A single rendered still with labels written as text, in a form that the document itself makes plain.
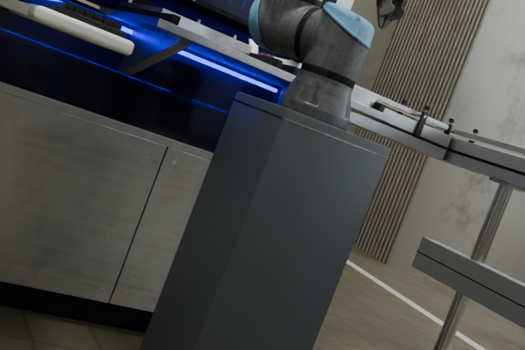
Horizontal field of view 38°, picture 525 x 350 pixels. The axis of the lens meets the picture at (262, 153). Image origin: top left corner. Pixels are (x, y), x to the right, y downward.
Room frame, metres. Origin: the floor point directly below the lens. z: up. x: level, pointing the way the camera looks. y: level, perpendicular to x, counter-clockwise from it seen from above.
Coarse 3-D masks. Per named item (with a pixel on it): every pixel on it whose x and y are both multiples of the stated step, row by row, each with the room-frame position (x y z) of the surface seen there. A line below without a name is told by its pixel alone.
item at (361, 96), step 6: (282, 60) 1.99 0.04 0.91; (288, 60) 1.96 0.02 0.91; (300, 66) 1.92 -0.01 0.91; (354, 90) 2.01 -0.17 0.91; (360, 90) 2.02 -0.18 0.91; (354, 96) 2.01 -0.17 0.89; (360, 96) 2.02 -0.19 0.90; (366, 96) 2.03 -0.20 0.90; (372, 96) 2.04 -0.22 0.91; (360, 102) 2.02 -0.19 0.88; (366, 102) 2.03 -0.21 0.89; (372, 102) 2.04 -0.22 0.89
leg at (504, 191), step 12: (492, 180) 2.66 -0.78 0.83; (504, 192) 2.63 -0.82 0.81; (492, 204) 2.65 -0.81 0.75; (504, 204) 2.63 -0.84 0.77; (492, 216) 2.63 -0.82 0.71; (492, 228) 2.63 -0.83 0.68; (480, 240) 2.64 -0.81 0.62; (492, 240) 2.64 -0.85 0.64; (480, 252) 2.63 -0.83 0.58; (456, 300) 2.64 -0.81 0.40; (468, 300) 2.64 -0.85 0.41; (456, 312) 2.63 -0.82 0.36; (444, 324) 2.65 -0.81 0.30; (456, 324) 2.63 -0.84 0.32; (444, 336) 2.64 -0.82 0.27; (444, 348) 2.63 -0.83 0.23
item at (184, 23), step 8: (144, 8) 1.96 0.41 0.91; (152, 8) 1.90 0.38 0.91; (160, 8) 1.86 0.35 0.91; (184, 24) 1.88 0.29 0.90; (192, 24) 1.89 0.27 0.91; (200, 24) 1.90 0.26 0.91; (200, 32) 1.90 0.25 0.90; (208, 32) 1.91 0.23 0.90; (216, 32) 1.92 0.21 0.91; (216, 40) 1.92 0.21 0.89; (224, 40) 1.93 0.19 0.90; (232, 40) 1.94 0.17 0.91; (232, 48) 1.95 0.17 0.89; (240, 48) 1.96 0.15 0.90; (248, 48) 1.97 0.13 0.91
